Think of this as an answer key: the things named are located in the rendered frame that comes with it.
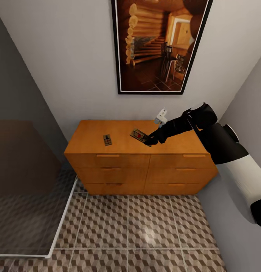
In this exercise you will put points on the picture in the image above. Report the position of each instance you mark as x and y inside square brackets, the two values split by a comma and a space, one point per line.
[156, 43]

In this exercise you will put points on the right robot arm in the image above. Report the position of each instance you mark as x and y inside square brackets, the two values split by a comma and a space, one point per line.
[240, 173]

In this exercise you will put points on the cabinet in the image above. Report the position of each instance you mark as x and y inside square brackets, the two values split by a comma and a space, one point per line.
[179, 166]

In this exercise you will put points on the mousetrap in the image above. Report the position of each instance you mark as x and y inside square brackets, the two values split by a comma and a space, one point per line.
[138, 135]
[107, 140]

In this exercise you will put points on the shower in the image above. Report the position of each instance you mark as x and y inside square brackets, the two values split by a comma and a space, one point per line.
[56, 236]

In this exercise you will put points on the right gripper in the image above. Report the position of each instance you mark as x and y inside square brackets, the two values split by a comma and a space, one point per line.
[160, 135]

